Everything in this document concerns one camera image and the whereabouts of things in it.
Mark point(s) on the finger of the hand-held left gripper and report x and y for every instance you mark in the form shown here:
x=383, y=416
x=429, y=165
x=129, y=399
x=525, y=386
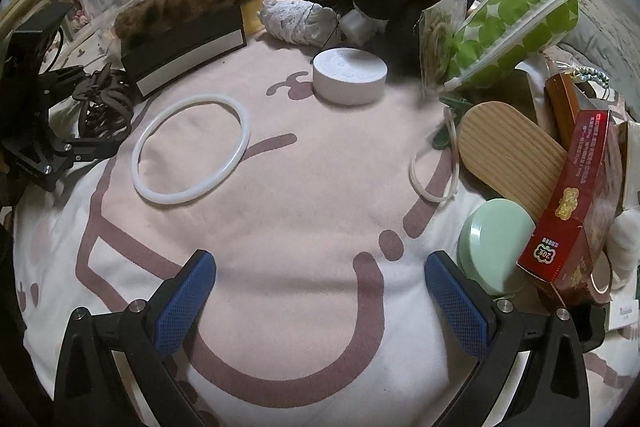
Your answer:
x=65, y=77
x=90, y=151

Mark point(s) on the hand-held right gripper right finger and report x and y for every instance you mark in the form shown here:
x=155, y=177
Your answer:
x=455, y=307

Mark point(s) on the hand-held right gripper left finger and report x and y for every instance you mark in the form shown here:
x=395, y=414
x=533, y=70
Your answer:
x=185, y=302

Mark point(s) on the brown hair claw clip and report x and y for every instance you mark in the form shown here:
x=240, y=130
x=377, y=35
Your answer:
x=107, y=107

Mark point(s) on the mint green round tin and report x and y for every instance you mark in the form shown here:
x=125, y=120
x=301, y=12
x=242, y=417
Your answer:
x=492, y=242

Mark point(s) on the white round container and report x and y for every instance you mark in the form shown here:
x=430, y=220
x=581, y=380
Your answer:
x=350, y=74

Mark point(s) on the black silver box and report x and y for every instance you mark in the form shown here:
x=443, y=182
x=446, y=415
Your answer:
x=185, y=52

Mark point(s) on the small black box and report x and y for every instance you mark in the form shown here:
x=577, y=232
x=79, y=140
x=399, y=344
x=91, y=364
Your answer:
x=592, y=327

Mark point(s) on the thin white silicone band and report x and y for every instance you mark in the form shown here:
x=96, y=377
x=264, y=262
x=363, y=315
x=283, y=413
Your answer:
x=454, y=167

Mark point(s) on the brown tape roll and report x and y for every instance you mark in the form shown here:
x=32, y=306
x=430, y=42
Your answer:
x=595, y=287

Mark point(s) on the brown fur trim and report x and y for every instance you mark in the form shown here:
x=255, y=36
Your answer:
x=190, y=4

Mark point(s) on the red printed box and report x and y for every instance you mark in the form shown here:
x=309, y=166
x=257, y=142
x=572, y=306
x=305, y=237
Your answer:
x=565, y=207

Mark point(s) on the wooden oval lid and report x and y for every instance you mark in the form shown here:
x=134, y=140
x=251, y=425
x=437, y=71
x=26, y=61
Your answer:
x=505, y=157

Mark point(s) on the white card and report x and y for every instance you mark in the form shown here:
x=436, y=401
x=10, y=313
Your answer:
x=620, y=312

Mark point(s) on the white fluffy ball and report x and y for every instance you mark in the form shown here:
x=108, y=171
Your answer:
x=625, y=247

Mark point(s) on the green plastic clip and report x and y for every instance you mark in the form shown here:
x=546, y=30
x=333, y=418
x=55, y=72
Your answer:
x=452, y=103

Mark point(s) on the brown wooden block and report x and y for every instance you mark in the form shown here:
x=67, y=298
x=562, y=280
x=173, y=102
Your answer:
x=562, y=107

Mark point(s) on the beige cardboard box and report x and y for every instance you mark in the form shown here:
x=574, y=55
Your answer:
x=631, y=157

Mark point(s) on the white lace cloth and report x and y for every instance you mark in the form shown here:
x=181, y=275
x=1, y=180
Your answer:
x=300, y=19

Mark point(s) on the small bag of twine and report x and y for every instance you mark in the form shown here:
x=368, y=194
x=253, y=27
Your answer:
x=437, y=42

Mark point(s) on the black fabric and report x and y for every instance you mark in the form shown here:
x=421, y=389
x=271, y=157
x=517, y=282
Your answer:
x=405, y=37

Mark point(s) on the green polka dot pouch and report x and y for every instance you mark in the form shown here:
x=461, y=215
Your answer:
x=520, y=17

